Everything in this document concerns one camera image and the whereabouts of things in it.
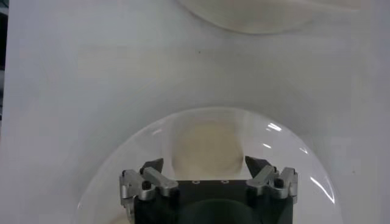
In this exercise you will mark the cream electric cooking pot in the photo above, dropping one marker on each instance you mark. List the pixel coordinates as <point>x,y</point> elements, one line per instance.
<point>259,15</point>

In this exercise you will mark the large white round plate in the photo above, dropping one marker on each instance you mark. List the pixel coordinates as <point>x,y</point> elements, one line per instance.
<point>146,143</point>

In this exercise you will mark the white steamed baozi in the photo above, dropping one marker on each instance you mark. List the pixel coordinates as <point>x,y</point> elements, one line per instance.
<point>207,149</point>

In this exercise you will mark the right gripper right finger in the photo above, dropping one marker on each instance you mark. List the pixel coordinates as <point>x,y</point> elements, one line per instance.
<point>265,179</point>

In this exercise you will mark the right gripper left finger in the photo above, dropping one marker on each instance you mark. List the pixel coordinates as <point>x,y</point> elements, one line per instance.
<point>158,181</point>

